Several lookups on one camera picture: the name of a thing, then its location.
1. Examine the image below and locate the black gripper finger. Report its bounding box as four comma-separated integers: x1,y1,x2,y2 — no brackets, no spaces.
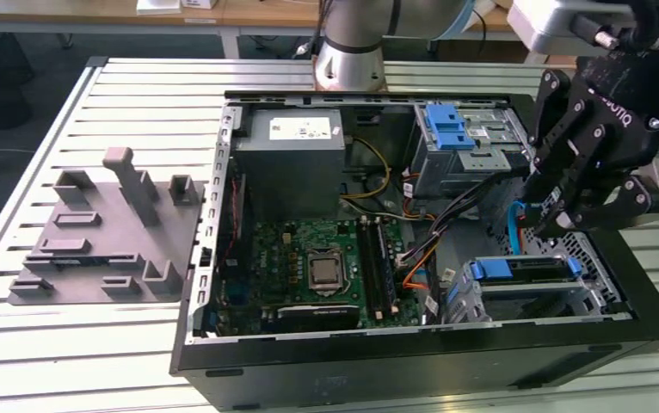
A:
521,67,589,228
539,123,659,238

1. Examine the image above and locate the blue data wire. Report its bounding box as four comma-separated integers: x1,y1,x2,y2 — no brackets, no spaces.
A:
509,188,564,259

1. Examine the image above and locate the blue plastic drive latch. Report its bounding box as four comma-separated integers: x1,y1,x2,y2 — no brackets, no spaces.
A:
425,105,469,151

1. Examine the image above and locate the metal optical drive cage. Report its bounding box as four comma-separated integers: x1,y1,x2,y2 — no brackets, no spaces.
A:
408,102,537,200

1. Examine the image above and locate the RAM stick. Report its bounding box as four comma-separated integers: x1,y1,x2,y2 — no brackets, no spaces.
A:
374,219,398,305

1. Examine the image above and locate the grey power supply unit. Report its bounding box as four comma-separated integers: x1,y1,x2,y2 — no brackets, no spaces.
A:
230,107,346,220

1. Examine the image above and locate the silver CPU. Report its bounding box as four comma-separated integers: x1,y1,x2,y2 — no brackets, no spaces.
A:
305,253,342,288

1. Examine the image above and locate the black graphics card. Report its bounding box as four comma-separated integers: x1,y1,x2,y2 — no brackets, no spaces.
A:
260,304,360,333

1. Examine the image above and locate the black PC case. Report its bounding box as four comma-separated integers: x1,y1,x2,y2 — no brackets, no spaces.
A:
168,89,659,410

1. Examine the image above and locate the green motherboard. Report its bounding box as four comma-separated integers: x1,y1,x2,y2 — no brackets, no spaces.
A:
213,217,422,335

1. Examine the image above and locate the white box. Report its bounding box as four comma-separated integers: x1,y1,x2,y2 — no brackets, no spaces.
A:
133,0,182,14

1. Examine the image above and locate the grey parts rack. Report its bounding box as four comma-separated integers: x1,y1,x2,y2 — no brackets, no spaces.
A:
8,145,210,307

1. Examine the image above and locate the wooden desk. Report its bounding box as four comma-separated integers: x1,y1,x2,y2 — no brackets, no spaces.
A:
0,0,537,65

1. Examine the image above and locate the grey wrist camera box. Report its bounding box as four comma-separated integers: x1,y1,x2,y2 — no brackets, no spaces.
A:
505,0,652,56

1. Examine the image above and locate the black wire bundle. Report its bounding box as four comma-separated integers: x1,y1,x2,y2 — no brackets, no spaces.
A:
402,174,517,268

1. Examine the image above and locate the yellow wire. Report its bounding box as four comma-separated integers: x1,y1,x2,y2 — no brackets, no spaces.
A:
340,136,392,201

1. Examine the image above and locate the orange wire bundle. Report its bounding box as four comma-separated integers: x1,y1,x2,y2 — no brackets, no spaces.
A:
400,240,443,302

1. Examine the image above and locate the red black twisted wire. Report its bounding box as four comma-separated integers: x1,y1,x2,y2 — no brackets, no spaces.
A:
222,171,249,266

